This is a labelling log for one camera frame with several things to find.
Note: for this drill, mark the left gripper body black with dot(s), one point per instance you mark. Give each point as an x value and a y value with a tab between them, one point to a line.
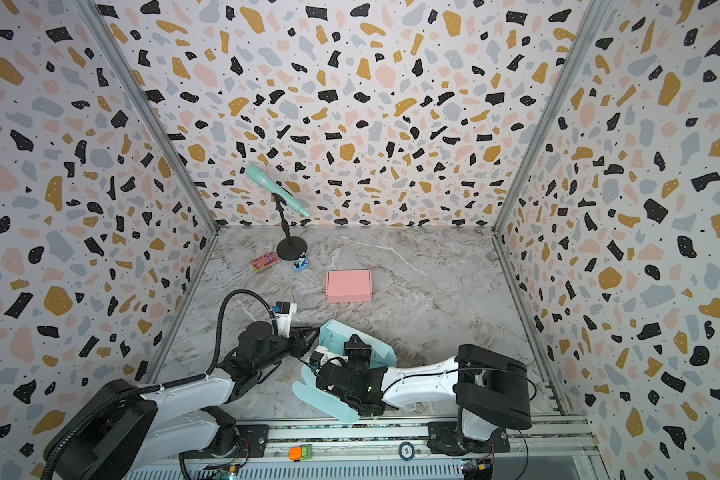
300	342

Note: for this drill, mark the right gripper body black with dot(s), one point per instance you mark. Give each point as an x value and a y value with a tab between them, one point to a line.
327	369

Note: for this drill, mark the mint paper box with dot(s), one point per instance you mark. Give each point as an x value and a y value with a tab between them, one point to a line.
333	335

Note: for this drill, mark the pink paper box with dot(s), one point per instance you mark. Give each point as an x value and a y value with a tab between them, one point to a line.
349	286

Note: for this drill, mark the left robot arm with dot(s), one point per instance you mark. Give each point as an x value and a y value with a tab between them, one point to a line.
124	426

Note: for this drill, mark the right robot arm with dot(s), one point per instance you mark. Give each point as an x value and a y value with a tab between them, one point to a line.
490	390

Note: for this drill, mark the small pink card box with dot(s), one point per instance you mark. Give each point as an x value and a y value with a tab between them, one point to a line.
264	262

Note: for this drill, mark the small blue toy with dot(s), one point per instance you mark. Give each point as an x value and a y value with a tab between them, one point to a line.
302	262

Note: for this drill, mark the orange button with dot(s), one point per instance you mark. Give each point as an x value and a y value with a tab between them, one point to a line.
300	453

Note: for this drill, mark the black microphone stand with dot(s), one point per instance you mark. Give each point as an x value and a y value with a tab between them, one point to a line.
290	248

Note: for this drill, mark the mint green microphone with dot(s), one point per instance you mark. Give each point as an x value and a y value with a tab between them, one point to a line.
259	177

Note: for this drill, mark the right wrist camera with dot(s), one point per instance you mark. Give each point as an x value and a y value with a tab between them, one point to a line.
319	357

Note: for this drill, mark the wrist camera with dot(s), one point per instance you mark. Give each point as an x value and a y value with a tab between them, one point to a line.
284	313
319	357

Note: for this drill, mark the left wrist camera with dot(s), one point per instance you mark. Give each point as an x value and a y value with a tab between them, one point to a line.
284	313

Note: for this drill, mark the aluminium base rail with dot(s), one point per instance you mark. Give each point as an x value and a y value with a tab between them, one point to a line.
407	448

